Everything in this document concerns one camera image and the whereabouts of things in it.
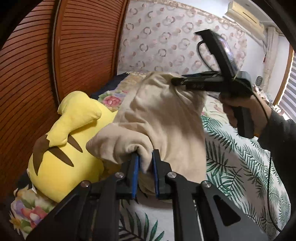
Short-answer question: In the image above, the person's right hand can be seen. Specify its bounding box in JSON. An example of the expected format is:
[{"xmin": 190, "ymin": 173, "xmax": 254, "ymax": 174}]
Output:
[{"xmin": 218, "ymin": 93, "xmax": 272, "ymax": 132}]

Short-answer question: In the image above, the black cable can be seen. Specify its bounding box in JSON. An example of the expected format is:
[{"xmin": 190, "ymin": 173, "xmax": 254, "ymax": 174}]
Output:
[{"xmin": 251, "ymin": 86, "xmax": 284, "ymax": 232}]

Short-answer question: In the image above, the beige printed t-shirt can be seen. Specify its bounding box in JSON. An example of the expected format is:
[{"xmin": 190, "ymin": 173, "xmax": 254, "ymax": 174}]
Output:
[{"xmin": 85, "ymin": 71, "xmax": 207, "ymax": 197}]

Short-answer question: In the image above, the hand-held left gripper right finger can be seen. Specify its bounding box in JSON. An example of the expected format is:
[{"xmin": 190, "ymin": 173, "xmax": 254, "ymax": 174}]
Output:
[{"xmin": 151, "ymin": 149, "xmax": 270, "ymax": 241}]

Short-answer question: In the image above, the dark blue bed sheet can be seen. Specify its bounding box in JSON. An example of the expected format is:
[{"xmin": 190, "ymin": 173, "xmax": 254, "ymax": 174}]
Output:
[{"xmin": 90, "ymin": 72, "xmax": 130, "ymax": 99}]

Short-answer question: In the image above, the person's right forearm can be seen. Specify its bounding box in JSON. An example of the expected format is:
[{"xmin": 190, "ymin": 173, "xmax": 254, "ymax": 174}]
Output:
[{"xmin": 257, "ymin": 109, "xmax": 296, "ymax": 167}]

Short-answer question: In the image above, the white air conditioner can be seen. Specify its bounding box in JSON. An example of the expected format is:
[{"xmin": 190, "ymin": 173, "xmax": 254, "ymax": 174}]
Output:
[{"xmin": 223, "ymin": 0, "xmax": 266, "ymax": 40}]

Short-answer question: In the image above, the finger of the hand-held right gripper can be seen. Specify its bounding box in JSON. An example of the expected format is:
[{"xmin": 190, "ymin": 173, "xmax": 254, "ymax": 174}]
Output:
[
  {"xmin": 194, "ymin": 30, "xmax": 237, "ymax": 80},
  {"xmin": 171, "ymin": 72, "xmax": 225, "ymax": 91}
]

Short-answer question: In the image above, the wooden window frame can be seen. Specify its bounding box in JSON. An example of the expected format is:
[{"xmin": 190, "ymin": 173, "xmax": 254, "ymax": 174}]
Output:
[{"xmin": 273, "ymin": 44, "xmax": 296, "ymax": 107}]

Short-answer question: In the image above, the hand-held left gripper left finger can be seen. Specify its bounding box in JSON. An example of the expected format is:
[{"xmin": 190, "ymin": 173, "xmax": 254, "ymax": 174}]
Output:
[{"xmin": 25, "ymin": 152, "xmax": 140, "ymax": 241}]

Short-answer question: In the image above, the leaf print blanket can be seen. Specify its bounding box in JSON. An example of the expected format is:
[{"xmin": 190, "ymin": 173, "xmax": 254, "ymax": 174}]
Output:
[{"xmin": 118, "ymin": 115, "xmax": 292, "ymax": 241}]

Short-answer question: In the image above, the circle patterned wall curtain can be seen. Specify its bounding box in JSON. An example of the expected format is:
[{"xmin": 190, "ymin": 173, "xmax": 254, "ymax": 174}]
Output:
[{"xmin": 116, "ymin": 0, "xmax": 248, "ymax": 76}]

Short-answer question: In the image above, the floral quilt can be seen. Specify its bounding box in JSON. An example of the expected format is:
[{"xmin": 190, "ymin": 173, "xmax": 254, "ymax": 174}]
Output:
[{"xmin": 9, "ymin": 71, "xmax": 234, "ymax": 234}]

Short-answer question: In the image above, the cream tied curtain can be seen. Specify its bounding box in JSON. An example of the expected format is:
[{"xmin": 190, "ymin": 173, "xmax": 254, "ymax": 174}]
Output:
[{"xmin": 262, "ymin": 27, "xmax": 281, "ymax": 91}]

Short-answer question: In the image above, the yellow plush toy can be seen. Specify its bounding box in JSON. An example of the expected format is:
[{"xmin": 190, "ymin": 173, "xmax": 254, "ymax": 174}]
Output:
[{"xmin": 27, "ymin": 91, "xmax": 119, "ymax": 203}]

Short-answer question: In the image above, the striped window blind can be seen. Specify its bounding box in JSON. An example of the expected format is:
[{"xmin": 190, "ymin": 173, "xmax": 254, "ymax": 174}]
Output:
[{"xmin": 281, "ymin": 58, "xmax": 296, "ymax": 116}]

